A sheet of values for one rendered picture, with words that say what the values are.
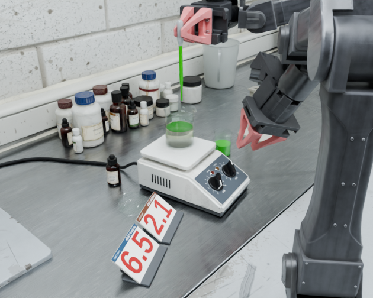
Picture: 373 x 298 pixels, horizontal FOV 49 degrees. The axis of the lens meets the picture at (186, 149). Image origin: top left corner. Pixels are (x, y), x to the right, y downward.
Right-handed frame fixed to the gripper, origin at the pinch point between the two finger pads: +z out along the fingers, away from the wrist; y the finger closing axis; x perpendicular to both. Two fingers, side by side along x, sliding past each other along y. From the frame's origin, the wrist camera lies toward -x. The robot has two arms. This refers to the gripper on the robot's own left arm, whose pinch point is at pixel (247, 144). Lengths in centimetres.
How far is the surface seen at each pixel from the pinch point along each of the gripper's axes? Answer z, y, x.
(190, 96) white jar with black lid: 26, -11, -43
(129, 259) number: 10.2, 23.4, 18.8
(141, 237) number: 11.0, 20.3, 14.4
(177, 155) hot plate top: 8.0, 11.0, -2.3
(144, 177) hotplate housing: 15.6, 15.4, -1.9
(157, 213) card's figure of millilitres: 12.1, 15.8, 8.7
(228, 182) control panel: 7.2, 1.5, 4.2
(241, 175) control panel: 7.3, -2.4, 1.8
